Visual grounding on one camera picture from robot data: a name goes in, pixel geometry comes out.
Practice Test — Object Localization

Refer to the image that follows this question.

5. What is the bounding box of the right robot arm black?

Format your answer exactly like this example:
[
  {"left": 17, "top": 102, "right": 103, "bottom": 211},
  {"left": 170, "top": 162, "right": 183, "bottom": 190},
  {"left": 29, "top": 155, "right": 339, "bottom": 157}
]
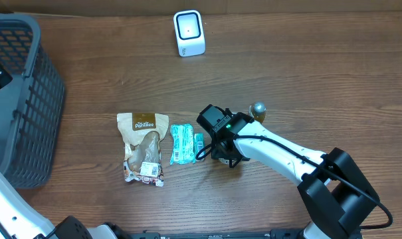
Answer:
[{"left": 197, "top": 105, "right": 379, "bottom": 238}]

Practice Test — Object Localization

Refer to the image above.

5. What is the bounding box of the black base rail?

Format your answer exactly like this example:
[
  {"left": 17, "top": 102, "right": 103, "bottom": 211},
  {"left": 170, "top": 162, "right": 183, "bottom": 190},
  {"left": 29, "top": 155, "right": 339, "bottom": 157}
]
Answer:
[{"left": 128, "top": 228, "right": 304, "bottom": 239}]

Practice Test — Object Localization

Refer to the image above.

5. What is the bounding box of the teal white pouch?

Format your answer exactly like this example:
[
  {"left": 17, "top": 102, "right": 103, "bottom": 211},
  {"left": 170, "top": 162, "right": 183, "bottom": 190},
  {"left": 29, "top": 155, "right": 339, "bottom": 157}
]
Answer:
[{"left": 170, "top": 123, "right": 195, "bottom": 165}]

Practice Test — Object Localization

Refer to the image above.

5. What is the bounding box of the white barcode scanner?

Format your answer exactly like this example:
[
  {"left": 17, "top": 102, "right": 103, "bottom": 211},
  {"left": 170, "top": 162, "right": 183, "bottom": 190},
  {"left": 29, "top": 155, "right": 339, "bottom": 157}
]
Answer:
[{"left": 173, "top": 10, "right": 206, "bottom": 57}]

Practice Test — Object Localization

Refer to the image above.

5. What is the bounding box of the brown snack packet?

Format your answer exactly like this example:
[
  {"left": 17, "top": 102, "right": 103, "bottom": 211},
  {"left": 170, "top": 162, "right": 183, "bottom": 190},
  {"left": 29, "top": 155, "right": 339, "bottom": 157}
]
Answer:
[{"left": 117, "top": 113, "right": 169, "bottom": 187}]

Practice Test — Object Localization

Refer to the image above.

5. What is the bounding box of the yellow dish soap bottle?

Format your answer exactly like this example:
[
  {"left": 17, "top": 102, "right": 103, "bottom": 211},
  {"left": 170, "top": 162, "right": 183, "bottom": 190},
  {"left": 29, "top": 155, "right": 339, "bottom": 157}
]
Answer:
[{"left": 248, "top": 102, "right": 266, "bottom": 123}]

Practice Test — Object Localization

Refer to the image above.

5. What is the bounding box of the green lid jar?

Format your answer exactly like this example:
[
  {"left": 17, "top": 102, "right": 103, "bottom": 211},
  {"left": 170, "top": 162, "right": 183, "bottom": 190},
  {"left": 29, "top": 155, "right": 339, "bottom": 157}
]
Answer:
[{"left": 219, "top": 158, "right": 231, "bottom": 165}]

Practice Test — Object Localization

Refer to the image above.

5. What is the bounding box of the small teal white box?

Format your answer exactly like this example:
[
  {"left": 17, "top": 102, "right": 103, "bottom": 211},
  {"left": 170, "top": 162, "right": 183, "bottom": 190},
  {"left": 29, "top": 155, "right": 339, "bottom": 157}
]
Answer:
[{"left": 193, "top": 133, "right": 205, "bottom": 156}]

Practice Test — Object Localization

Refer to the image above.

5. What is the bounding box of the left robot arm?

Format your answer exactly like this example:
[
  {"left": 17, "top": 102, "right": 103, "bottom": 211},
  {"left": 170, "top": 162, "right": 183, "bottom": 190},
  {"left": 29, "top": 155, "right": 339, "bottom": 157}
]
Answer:
[{"left": 0, "top": 112, "right": 117, "bottom": 239}]

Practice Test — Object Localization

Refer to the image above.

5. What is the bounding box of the grey plastic shopping basket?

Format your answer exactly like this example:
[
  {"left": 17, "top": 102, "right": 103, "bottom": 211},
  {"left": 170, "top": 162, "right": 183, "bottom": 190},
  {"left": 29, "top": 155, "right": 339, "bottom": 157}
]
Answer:
[{"left": 0, "top": 13, "right": 66, "bottom": 189}]

